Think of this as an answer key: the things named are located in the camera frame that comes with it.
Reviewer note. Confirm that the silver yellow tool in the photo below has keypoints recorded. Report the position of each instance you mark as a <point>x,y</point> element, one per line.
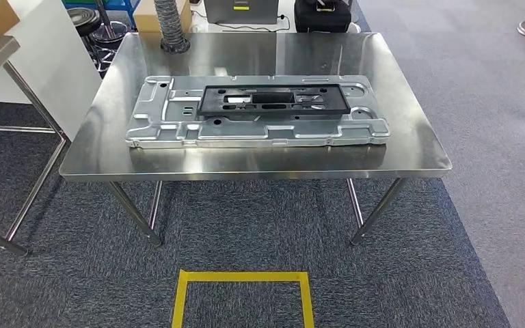
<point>326,5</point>

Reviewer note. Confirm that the blue metal shelf rack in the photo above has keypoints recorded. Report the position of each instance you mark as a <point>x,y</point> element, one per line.
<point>129,5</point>

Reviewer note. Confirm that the black carrying case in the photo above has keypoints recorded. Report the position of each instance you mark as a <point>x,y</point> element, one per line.
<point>321,20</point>

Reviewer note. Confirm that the yellow floor tape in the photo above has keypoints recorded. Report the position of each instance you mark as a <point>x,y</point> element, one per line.
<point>244,276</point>

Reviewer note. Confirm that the white table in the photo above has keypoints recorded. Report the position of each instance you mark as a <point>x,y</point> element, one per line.
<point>286,7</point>

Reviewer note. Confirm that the stamped grey metal panel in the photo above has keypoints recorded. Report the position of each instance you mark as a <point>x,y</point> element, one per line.
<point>244,133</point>

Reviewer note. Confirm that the black round stool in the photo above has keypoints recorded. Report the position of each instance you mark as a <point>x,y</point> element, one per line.
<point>83,20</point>

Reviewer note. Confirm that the black plastic plate frame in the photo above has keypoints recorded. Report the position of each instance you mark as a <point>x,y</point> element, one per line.
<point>335,106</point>

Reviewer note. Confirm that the stainless steel workbench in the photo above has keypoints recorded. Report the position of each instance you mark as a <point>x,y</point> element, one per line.
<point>267,54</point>

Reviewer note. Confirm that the grey laptop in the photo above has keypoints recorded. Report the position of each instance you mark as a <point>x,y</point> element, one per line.
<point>253,16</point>

